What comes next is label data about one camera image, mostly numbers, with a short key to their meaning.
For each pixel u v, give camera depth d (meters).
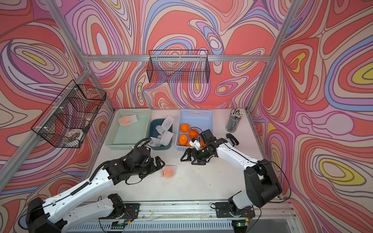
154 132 1.04
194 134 0.98
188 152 0.73
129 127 1.08
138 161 0.57
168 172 0.80
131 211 0.73
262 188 0.43
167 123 0.99
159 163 0.69
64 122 0.75
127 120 1.05
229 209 0.72
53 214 0.39
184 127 1.02
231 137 1.01
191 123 1.08
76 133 0.72
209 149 0.63
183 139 0.96
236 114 0.93
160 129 1.01
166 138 0.93
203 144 0.77
